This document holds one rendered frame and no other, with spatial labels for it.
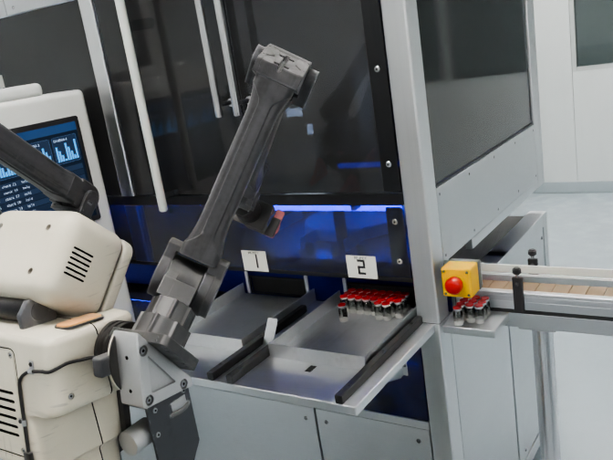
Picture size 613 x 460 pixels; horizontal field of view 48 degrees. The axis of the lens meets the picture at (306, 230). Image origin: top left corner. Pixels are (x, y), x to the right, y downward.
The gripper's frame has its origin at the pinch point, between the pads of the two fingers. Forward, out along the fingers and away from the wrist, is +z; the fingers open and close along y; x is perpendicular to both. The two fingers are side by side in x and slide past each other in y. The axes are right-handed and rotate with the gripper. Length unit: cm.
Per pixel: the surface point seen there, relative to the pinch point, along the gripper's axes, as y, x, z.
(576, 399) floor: -101, -8, 156
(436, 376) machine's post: -51, 15, 23
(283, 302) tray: -3.9, 13.0, 34.2
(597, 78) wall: -62, -278, 381
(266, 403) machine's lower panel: -7, 42, 52
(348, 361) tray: -34.0, 21.9, -2.9
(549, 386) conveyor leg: -77, 6, 30
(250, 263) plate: 7.3, 7.3, 26.2
